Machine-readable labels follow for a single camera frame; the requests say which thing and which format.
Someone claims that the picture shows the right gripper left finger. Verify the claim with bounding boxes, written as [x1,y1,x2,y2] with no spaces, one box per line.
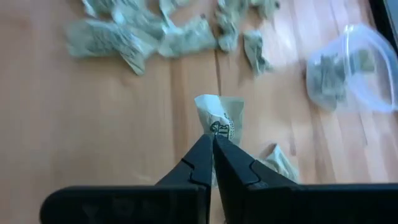
[154,133,214,224]

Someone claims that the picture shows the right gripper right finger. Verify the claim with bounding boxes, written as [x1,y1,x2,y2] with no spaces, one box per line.
[213,134,296,224]

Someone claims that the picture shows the small clear plastic container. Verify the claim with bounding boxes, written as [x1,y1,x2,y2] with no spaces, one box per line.
[306,23,398,113]

